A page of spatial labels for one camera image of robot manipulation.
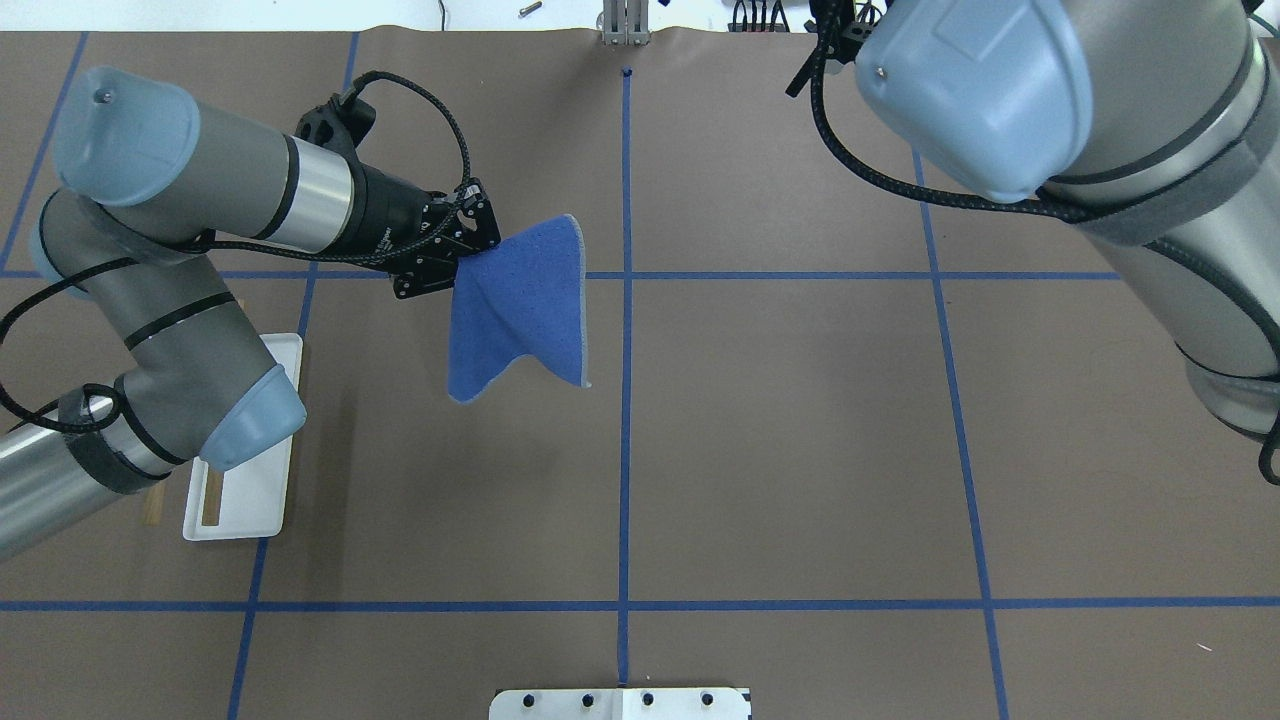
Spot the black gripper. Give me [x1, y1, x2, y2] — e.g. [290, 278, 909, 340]
[346, 160, 500, 300]

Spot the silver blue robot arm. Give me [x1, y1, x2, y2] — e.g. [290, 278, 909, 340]
[1, 67, 500, 559]
[856, 1, 1277, 483]

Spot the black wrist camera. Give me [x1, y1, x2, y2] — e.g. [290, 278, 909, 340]
[292, 94, 378, 155]

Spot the aluminium frame post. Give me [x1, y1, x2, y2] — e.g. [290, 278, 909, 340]
[599, 0, 652, 47]

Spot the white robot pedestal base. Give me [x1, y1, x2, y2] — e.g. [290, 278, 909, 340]
[488, 687, 753, 719]

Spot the blue microfibre towel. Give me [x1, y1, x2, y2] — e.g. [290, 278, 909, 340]
[447, 214, 590, 405]

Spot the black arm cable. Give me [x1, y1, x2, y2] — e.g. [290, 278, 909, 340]
[785, 0, 1101, 225]

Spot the left braided black cable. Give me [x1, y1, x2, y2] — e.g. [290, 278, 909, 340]
[0, 70, 476, 436]

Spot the white towel rack base tray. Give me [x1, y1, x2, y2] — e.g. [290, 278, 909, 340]
[182, 333, 307, 541]

